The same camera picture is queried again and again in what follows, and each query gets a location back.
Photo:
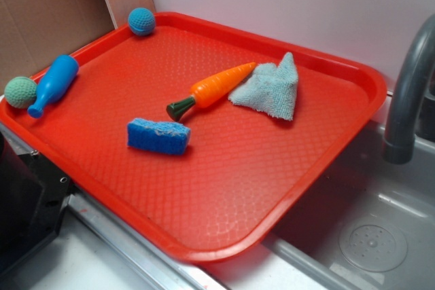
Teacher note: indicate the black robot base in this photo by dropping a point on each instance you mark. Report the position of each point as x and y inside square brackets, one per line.
[34, 194]

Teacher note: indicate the light blue cloth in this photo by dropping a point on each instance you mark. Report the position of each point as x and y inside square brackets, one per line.
[270, 89]

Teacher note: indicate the red plastic tray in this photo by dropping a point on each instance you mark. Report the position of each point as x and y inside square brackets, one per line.
[242, 170]

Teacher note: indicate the orange toy carrot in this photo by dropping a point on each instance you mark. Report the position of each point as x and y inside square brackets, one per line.
[206, 92]

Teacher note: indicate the blue sponge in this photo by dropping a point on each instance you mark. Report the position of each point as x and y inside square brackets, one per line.
[161, 137]

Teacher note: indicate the blue dimpled ball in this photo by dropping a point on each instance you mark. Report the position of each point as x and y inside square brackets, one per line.
[141, 21]

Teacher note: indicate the blue toy bottle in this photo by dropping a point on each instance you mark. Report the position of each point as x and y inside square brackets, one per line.
[54, 84]

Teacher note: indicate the grey toy sink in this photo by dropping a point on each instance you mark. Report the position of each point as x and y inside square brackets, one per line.
[364, 224]

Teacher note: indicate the grey toy faucet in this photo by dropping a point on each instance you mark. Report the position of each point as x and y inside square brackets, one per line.
[411, 112]

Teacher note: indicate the green dimpled ball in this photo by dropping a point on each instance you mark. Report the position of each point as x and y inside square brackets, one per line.
[20, 92]

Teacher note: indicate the brown cardboard panel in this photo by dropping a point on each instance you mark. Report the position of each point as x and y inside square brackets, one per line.
[34, 32]

